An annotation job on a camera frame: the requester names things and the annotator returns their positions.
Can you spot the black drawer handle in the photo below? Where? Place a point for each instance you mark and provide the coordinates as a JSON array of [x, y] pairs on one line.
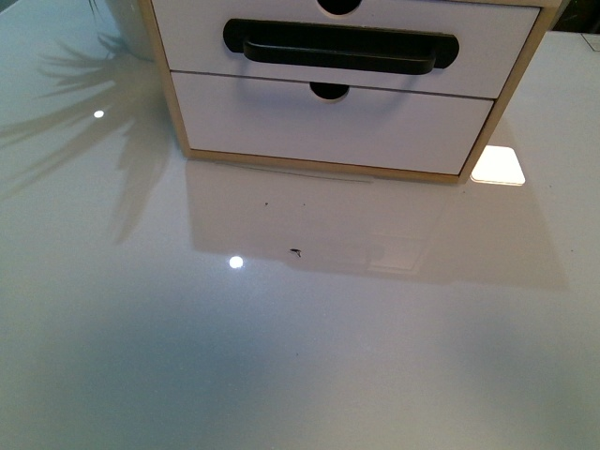
[[344, 47]]

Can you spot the white drawer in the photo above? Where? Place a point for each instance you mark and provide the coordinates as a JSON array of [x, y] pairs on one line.
[[490, 38], [367, 127]]

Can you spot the wooden drawer cabinet frame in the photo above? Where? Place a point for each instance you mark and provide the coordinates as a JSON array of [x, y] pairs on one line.
[[336, 91]]

